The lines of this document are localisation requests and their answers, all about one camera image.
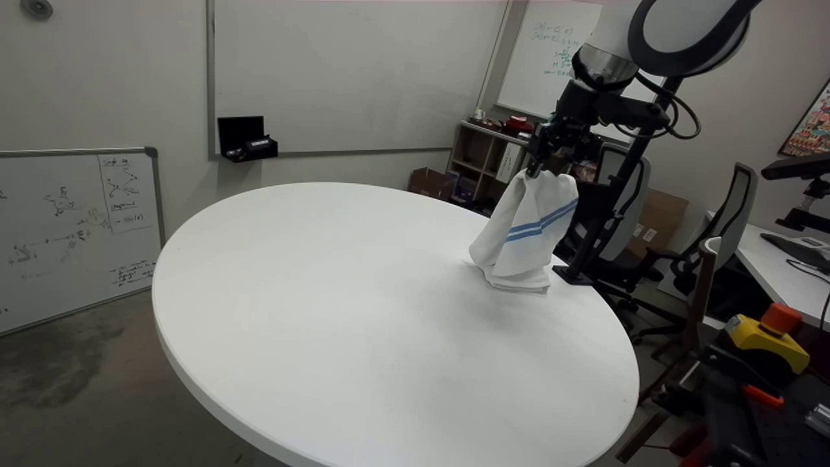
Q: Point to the black marker tray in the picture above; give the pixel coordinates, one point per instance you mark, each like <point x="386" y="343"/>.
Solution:
<point x="248" y="138"/>

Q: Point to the leaning whiteboard with writing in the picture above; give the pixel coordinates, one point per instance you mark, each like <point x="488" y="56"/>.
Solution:
<point x="546" y="53"/>

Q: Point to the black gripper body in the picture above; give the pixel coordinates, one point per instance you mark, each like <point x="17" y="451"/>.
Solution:
<point x="573" y="112"/>

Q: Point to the yellow emergency stop box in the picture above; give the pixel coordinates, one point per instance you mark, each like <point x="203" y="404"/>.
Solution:
<point x="766" y="342"/>

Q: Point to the white desk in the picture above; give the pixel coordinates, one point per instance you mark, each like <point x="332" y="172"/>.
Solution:
<point x="778" y="277"/>

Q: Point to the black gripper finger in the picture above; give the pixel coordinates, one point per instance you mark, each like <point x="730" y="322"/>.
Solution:
<point x="541" y="159"/>
<point x="567" y="159"/>

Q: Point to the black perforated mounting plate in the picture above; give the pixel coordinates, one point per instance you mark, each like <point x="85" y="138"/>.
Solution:
<point x="778" y="424"/>

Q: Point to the grey office chair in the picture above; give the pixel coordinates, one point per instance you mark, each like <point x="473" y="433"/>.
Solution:
<point x="737" y="204"/>

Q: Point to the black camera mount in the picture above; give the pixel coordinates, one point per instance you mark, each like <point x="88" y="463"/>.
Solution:
<point x="805" y="169"/>

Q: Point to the wooden shelf unit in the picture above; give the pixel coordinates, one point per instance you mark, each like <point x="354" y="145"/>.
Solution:
<point x="484" y="159"/>

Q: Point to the small cardboard box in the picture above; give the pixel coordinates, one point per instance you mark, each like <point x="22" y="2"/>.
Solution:
<point x="428" y="182"/>

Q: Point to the large cardboard box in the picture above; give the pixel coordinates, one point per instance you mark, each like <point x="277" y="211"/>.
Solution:
<point x="663" y="223"/>

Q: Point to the white cloth with blue stripes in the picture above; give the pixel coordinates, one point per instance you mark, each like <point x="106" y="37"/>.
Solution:
<point x="523" y="235"/>

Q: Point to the colourful wall poster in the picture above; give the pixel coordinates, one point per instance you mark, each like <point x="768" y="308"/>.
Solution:
<point x="810" y="121"/>

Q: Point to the small framed whiteboard with writing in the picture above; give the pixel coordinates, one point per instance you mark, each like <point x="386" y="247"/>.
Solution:
<point x="67" y="235"/>

